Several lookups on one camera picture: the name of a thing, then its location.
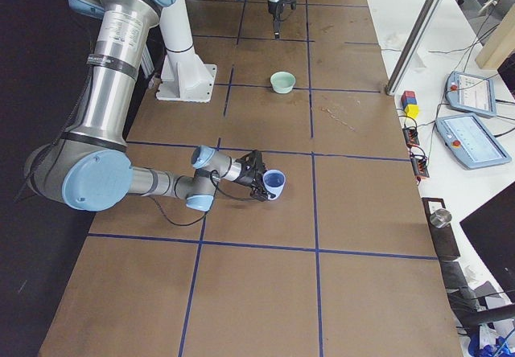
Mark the yellow cube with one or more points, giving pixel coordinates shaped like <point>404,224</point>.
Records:
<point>411,110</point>

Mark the red cube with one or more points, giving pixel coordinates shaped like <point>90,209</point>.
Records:
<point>408,94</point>

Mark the teach pendant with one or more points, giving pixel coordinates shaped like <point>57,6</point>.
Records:
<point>471,142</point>
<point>471,93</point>

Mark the green ceramic bowl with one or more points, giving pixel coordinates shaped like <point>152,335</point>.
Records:
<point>282,82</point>

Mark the blue plastic cup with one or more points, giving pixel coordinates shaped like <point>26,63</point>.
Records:
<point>274,182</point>

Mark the aluminium frame post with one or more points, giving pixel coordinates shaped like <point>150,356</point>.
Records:
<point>422,23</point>

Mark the black monitor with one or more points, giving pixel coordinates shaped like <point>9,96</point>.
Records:
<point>490,230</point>

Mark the near teach pendant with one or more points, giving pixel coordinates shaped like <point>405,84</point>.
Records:
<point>471,142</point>

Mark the blue cube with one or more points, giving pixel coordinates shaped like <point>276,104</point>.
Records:
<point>408,101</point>

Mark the steel cup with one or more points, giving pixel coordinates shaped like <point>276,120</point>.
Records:
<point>440,218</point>

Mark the far teach pendant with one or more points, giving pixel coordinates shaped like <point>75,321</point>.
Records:
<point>471,93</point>

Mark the black orange adapter lower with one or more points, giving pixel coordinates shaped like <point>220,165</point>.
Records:
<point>419,166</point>

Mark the wooden beam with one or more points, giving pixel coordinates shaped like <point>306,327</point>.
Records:
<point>500,45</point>

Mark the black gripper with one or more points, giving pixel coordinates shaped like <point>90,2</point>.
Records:
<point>274,10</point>
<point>244,176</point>

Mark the black scale block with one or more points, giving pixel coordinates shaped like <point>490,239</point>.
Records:
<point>443,238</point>

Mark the black orange adapter upper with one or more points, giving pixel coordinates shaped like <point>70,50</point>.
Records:
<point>411,136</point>

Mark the white camera mast with base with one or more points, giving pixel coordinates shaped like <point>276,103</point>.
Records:
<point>184,76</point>

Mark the black orange adapter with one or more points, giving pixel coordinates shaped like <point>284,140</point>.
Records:
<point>411,136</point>
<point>419,166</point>

